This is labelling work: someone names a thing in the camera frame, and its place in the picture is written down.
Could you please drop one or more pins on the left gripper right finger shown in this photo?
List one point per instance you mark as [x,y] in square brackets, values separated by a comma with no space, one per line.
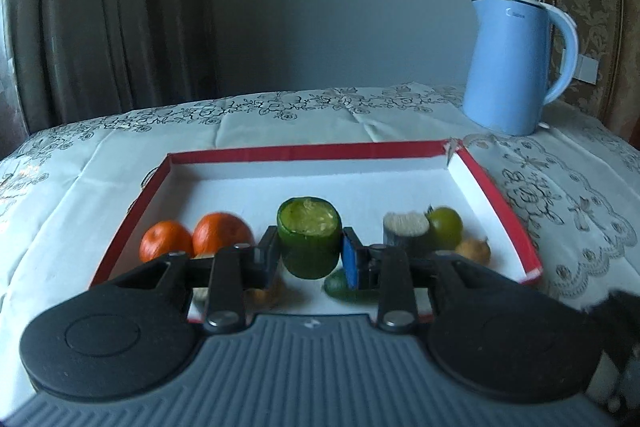
[384,268]

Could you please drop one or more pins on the red shallow cardboard tray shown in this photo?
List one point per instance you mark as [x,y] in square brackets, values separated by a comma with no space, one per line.
[315,187]

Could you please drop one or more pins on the brown kiwi fruit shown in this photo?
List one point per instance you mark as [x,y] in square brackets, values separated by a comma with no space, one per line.
[264,299]

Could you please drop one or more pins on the green cucumber cylinder piece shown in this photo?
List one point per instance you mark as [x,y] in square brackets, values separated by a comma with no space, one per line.
[310,235]

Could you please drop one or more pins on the dark sugarcane piece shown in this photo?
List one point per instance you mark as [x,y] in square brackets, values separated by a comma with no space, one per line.
[409,231]

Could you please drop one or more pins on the tan longan fruit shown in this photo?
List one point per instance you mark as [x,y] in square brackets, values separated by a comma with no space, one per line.
[476,250]

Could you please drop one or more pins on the green tomato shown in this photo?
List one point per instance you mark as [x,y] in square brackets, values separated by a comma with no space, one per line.
[446,228]

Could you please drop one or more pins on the brown patterned curtain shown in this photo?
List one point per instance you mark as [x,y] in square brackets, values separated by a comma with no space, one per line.
[71,60]

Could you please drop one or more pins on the white embroidered tablecloth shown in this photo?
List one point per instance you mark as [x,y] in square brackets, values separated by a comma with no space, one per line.
[573,184]

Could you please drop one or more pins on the white wall switch panel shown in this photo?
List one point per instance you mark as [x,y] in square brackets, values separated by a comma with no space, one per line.
[586,69]

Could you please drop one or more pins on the green avocado half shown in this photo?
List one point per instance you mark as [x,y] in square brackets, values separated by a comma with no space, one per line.
[335,286]

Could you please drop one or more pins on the light blue electric kettle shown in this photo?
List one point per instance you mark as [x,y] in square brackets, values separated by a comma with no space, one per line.
[524,58]

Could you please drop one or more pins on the orange mandarin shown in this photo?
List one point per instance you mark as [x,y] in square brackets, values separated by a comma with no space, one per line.
[218,230]
[163,238]

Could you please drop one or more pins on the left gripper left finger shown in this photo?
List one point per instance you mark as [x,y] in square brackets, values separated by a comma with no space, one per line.
[236,269]

